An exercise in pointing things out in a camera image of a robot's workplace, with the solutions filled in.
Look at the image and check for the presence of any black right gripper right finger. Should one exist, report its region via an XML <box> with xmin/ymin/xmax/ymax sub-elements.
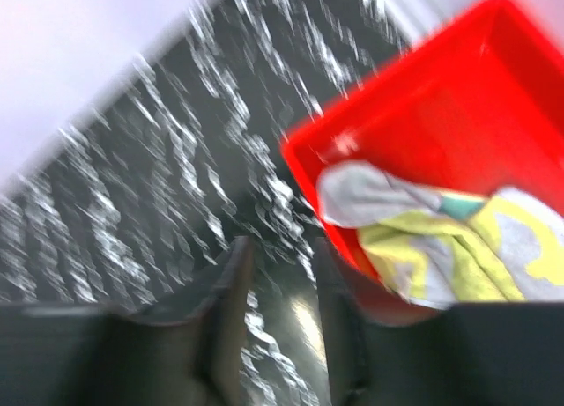
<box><xmin>315</xmin><ymin>239</ymin><xmax>563</xmax><ymax>405</ymax></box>

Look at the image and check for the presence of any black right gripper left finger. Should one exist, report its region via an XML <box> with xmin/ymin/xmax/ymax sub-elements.
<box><xmin>1</xmin><ymin>237</ymin><xmax>254</xmax><ymax>405</ymax></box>

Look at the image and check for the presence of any red plastic tray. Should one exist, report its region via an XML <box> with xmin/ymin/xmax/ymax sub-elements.
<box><xmin>281</xmin><ymin>0</ymin><xmax>564</xmax><ymax>284</ymax></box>

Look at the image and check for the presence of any grey towel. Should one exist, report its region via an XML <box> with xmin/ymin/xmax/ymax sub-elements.
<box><xmin>317</xmin><ymin>161</ymin><xmax>563</xmax><ymax>309</ymax></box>

